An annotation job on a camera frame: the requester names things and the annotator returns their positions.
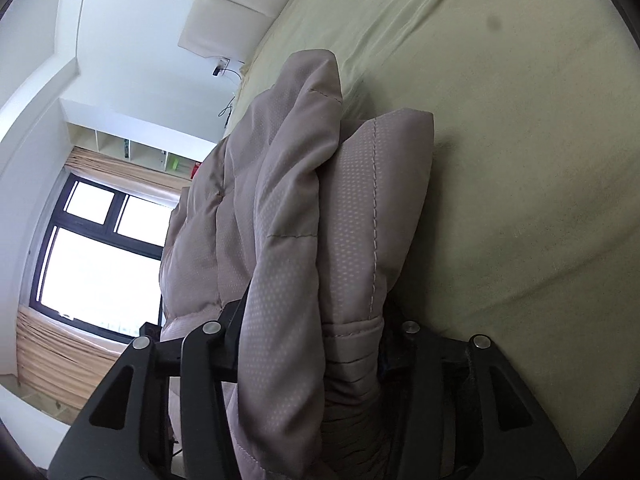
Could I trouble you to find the mauve quilted hooded coat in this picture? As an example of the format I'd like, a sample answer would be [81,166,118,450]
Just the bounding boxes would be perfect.
[160,50,434,479]

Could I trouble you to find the beige window curtain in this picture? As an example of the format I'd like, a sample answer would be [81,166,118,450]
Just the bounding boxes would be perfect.
[65,146,191,193]

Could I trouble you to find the red storage box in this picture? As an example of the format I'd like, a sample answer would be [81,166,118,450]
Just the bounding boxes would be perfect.
[190,162,201,180]

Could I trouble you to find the beige bed sheet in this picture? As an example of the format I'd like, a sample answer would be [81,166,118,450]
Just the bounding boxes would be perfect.
[234,0,639,468]

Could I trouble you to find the beige padded headboard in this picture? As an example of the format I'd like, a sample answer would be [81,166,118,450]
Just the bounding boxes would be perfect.
[179,0,288,63]

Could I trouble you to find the white wall shelf unit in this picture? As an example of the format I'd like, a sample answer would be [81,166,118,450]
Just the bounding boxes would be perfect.
[66,122,202,178]

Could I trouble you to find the tangled charging cables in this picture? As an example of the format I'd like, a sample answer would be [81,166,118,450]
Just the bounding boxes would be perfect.
[217,66,246,129]

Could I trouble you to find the wall power socket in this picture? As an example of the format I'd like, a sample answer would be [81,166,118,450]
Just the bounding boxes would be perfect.
[212,56,230,77]

